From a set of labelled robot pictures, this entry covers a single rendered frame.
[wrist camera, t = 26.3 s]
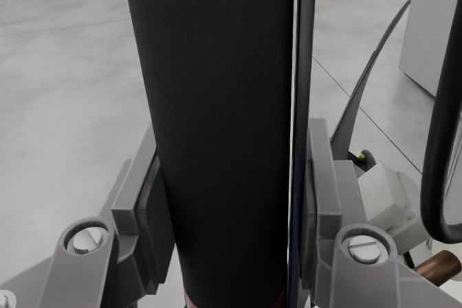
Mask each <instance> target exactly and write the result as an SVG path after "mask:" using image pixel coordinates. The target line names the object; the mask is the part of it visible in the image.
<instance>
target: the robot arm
mask: <svg viewBox="0 0 462 308"><path fill-rule="evenodd" d="M174 247H175V236H174V232H173V226H172V222H171V216H170V212H169V208H168V202H167V198H166V191H165V187H164V180H163V177H162V170H161V166H160V160H159V156H158V152H157V146H156V142H155V136H154V132H153V125H152V121H150V122H149V124H148V127H147V129H146V131H145V134H144V136H143V138H142V141H141V142H140V145H139V147H138V149H137V151H136V153H135V156H134V158H126V159H125V160H124V161H123V163H122V165H121V167H120V170H119V172H118V174H117V176H116V178H115V180H114V182H113V185H112V187H111V189H110V191H109V193H108V195H107V198H106V199H105V201H104V203H103V205H102V207H101V209H100V212H99V214H98V216H97V217H86V218H83V219H80V220H78V221H75V222H73V223H72V224H71V225H69V226H68V227H67V228H66V229H65V230H64V231H63V232H62V234H61V235H60V237H59V239H58V242H57V244H56V248H55V250H54V253H53V254H52V255H51V256H49V257H47V258H45V259H43V260H42V261H40V262H38V263H36V264H34V265H33V266H31V267H29V268H27V269H25V270H23V271H22V272H20V273H18V274H17V275H15V276H13V277H11V278H9V279H8V280H6V281H4V282H2V283H0V308H138V300H140V299H141V298H143V297H144V296H145V295H156V293H157V289H158V286H159V284H164V283H165V281H166V277H167V273H168V269H169V265H170V262H171V258H172V255H173V250H174ZM300 261H301V274H302V290H310V300H311V303H314V304H315V305H316V306H317V307H318V308H462V303H461V302H459V301H458V300H457V299H455V298H453V297H452V296H451V295H449V294H447V293H446V292H444V291H443V290H442V289H440V288H438V287H437V286H436V285H434V284H432V283H431V282H430V281H429V280H427V279H425V278H424V277H423V276H421V275H419V274H418V273H416V272H415V271H413V270H412V269H410V268H409V267H407V266H406V265H404V264H403V263H402V262H400V261H398V256H397V247H396V245H395V242H394V240H393V239H392V238H391V236H390V235H389V234H387V233H386V232H385V231H384V230H382V229H380V228H378V227H376V226H374V225H370V224H368V223H367V219H366V214H365V211H364V205H363V202H362V196H361V193H360V187H359V184H358V179H357V175H356V172H355V167H354V164H353V161H352V160H333V156H332V152H331V144H330V139H329V132H328V128H327V120H326V118H309V123H308V135H307V159H306V171H305V182H304V195H303V208H302V233H301V246H300Z"/></svg>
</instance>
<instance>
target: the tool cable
mask: <svg viewBox="0 0 462 308"><path fill-rule="evenodd" d="M461 112H462V0H457V3H456V8H455V11H454V17H453V20H452V26H451V29H450V35H449V38H448V44H447V47H446V51H445V56H444V60H443V65H442V68H441V74H440V78H439V84H438V87H437V93H436V97H435V101H434V107H433V110H432V117H431V121H430V128H429V132H428V139H427V144H426V152H425V156H424V161H423V172H422V178H421V192H420V213H421V220H422V223H423V226H424V228H425V229H426V231H427V232H428V234H429V235H430V236H431V237H432V238H433V239H434V240H433V242H432V256H434V255H435V254H437V253H439V252H440V251H442V250H448V251H450V252H451V253H453V254H454V255H455V256H456V257H457V258H458V259H459V260H460V262H461V266H462V223H460V224H455V225H447V224H446V222H445V219H444V215H443V200H444V194H445V188H446V180H447V176H448V169H449V165H450V159H451V155H452V149H453V146H454V140H455V137H456V134H457V129H458V125H459V120H460V117H461ZM451 280H452V281H456V282H461V281H462V270H461V272H460V273H459V274H457V275H456V276H454V277H453V278H451Z"/></svg>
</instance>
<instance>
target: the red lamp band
mask: <svg viewBox="0 0 462 308"><path fill-rule="evenodd" d="M183 286H184V282H183ZM184 293H185V297H186V303H187V307H188V308H198V307H197V306H196V305H195V304H194V303H193V302H192V301H191V299H190V298H189V297H188V294H187V293H186V290H185V287H184ZM286 304H287V279H286V283H285V287H284V290H283V292H282V294H281V295H280V297H279V298H278V300H277V301H276V302H275V303H274V304H273V305H272V306H271V307H270V308H285V307H286Z"/></svg>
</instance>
